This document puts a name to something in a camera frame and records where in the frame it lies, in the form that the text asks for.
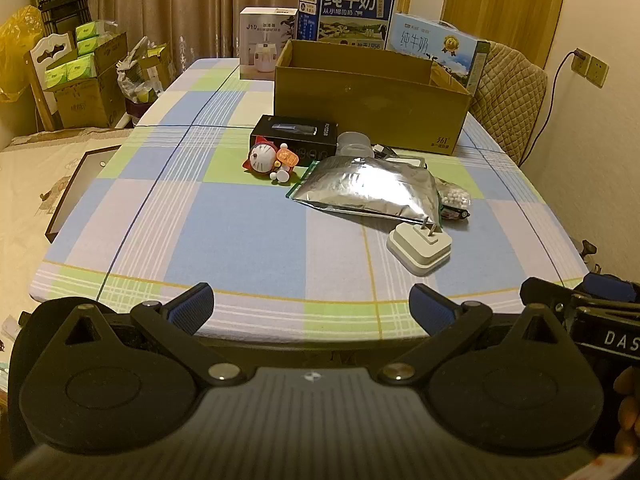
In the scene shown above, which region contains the person's right hand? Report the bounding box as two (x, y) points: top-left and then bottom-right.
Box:
(612, 365), (640, 457)

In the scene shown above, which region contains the clear plastic bag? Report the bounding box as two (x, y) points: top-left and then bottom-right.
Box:
(116, 37), (166, 106)

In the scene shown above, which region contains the small cardboard box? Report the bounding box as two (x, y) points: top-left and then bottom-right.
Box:
(140, 44), (173, 92)

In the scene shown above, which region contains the silver foil bag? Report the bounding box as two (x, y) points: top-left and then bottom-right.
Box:
(286, 155), (445, 226)

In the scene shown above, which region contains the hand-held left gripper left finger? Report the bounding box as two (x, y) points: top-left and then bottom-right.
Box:
(63, 282), (248, 387)

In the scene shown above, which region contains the white appliance box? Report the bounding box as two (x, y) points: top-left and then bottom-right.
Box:
(238, 6), (299, 81)

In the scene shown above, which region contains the yellow plastic bag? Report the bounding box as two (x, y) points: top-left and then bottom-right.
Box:
(0, 5), (46, 103)

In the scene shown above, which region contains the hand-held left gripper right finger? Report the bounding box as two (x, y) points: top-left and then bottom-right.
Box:
(375, 282), (570, 387)

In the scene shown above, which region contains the black product box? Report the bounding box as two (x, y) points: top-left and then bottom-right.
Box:
(249, 115), (337, 167)

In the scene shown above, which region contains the black charger cable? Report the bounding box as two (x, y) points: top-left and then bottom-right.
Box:
(519, 48), (586, 167)

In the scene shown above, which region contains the brown storage carton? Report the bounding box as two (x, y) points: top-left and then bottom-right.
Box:
(75, 32), (128, 77)
(47, 67), (126, 130)

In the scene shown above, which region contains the clear plastic cup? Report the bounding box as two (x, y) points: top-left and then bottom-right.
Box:
(336, 131), (375, 160)

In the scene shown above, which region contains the red and white cat toy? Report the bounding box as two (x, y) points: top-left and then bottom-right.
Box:
(243, 136), (297, 184)

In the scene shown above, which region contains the white wall socket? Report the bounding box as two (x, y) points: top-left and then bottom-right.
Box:
(571, 49), (610, 88)

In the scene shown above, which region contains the light blue milk carton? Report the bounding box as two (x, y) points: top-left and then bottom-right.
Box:
(387, 11), (491, 95)

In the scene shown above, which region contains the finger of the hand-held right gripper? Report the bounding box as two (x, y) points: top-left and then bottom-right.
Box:
(580, 240), (640, 307)
(519, 276), (576, 312)

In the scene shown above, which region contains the white carved chair back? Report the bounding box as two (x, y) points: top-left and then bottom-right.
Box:
(24, 31), (78, 131)

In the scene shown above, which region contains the white plug adapter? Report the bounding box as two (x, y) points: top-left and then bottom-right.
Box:
(386, 217), (453, 277)

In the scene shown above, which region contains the brown cardboard box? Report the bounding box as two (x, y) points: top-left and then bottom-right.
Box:
(273, 39), (472, 153)

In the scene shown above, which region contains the dark blue milk carton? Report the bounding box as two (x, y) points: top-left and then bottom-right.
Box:
(296, 0), (397, 52)

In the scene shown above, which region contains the bag of cotton swabs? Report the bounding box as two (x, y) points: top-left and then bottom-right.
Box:
(434, 176), (472, 209)

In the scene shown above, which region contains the chair with quilted cover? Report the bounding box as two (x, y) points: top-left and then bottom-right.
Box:
(467, 40), (549, 167)

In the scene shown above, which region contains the beige patterned curtain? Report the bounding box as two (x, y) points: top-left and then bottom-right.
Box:
(82, 0), (391, 61)

